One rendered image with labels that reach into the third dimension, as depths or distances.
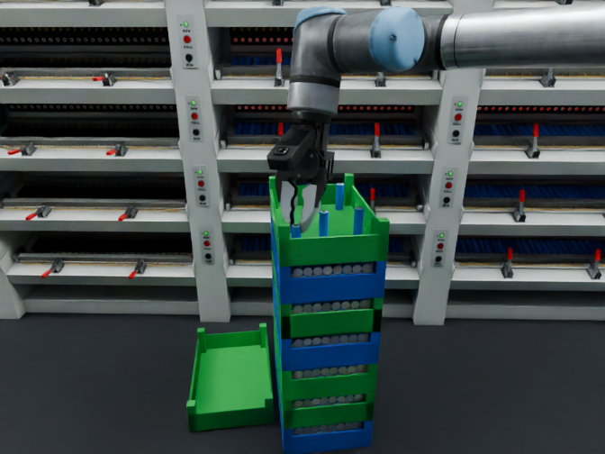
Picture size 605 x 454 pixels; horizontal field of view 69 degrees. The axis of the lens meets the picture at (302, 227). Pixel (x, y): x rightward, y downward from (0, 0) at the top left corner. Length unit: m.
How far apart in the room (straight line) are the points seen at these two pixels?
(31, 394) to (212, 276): 0.56
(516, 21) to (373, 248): 0.42
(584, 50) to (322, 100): 0.38
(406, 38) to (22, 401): 1.24
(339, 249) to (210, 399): 0.61
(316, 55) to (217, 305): 0.93
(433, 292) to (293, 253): 0.75
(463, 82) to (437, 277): 0.58
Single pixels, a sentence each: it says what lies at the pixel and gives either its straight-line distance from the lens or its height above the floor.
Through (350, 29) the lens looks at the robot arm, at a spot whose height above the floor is 0.87.
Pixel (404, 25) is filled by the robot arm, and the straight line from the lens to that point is 0.72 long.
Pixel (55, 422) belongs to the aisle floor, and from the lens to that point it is 1.32.
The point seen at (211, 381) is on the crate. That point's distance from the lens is 1.29.
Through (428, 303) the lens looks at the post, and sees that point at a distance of 1.47.
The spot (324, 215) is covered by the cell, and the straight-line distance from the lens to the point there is 0.86.
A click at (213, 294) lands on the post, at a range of 1.45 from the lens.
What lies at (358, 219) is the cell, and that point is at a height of 0.53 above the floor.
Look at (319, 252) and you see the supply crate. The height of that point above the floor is 0.50.
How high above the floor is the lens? 0.86
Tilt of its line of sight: 24 degrees down
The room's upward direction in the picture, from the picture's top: straight up
